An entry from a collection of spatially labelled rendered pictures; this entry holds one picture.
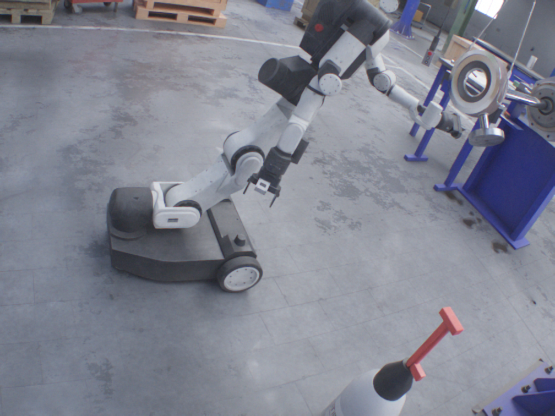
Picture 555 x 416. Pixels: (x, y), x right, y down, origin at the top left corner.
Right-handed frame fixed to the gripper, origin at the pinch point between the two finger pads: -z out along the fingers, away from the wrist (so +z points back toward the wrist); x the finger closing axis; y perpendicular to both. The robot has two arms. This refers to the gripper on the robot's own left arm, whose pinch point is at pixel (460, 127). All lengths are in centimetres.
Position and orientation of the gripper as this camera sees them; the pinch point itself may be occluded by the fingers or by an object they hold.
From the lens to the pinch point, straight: 209.9
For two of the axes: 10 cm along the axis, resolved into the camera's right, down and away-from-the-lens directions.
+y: -4.5, 1.6, 8.8
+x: 0.2, -9.8, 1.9
